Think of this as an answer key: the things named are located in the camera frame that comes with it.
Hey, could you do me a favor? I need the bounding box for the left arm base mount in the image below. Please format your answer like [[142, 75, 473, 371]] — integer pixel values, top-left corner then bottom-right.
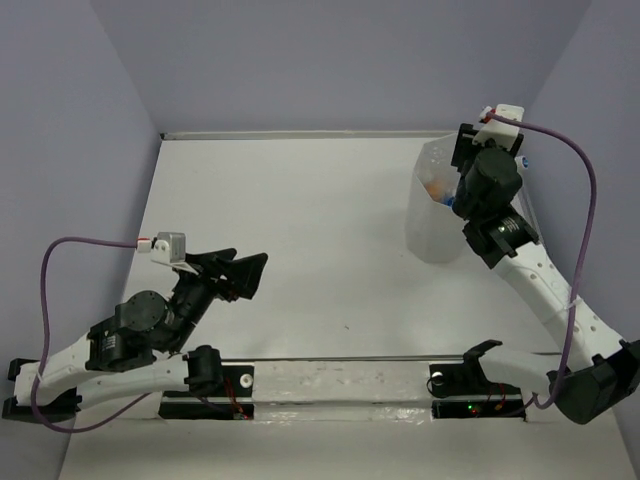
[[158, 362, 255, 421]]

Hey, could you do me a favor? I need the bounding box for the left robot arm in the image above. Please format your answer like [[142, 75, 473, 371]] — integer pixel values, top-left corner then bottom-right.
[[2, 238, 268, 423]]

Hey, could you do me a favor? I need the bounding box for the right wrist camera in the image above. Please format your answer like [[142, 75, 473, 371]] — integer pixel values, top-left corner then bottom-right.
[[473, 104, 525, 150]]

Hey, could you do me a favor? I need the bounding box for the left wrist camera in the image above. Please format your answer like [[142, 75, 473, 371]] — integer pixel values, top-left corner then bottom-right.
[[150, 232, 186, 266]]

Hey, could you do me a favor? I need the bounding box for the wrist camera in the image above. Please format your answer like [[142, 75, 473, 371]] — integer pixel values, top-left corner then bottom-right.
[[473, 104, 525, 150], [150, 232, 186, 266]]

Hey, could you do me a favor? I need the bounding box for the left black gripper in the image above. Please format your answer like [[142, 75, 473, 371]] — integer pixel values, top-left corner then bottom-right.
[[169, 248, 272, 353]]

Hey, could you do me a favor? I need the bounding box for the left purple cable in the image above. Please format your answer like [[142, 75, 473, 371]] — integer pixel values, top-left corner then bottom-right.
[[29, 235, 241, 434]]

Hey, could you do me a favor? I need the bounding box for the white plastic bin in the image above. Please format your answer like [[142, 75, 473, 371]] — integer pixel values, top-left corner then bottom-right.
[[404, 134, 466, 264]]

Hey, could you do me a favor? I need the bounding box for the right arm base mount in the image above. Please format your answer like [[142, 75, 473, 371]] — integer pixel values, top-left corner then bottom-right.
[[426, 363, 526, 420]]

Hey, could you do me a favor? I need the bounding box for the orange juice bottle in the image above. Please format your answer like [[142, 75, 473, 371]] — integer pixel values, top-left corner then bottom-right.
[[425, 182, 446, 202]]

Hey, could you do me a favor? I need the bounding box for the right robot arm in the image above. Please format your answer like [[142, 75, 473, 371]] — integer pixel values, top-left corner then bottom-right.
[[451, 124, 639, 425]]

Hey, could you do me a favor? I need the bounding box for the clear bottle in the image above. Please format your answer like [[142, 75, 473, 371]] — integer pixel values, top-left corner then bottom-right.
[[515, 156, 529, 174]]

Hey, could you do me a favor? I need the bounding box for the blue label bottle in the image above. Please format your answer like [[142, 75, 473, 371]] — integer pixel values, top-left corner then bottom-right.
[[442, 196, 455, 208]]

